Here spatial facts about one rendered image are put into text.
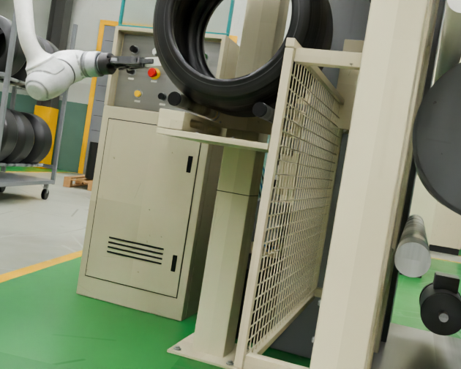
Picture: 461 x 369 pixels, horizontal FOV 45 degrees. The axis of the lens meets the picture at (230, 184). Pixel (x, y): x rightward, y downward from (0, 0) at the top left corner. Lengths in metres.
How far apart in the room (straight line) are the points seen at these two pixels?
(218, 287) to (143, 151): 0.78
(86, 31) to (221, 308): 10.27
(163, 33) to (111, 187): 1.02
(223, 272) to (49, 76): 0.92
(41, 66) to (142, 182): 0.85
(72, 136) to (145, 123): 9.31
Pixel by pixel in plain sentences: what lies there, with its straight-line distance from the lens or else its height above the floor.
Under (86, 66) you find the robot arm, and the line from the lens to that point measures 2.03.
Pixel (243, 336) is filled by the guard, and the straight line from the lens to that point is 1.19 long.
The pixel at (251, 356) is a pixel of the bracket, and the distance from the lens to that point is 1.21.
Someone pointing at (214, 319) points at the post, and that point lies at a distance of 2.15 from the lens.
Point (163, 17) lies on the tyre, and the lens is 1.85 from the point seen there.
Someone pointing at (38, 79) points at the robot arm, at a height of 0.90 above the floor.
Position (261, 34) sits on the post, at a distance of 2.12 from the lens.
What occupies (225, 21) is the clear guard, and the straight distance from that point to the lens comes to 2.56.
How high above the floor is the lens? 0.74
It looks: 2 degrees down
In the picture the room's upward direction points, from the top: 9 degrees clockwise
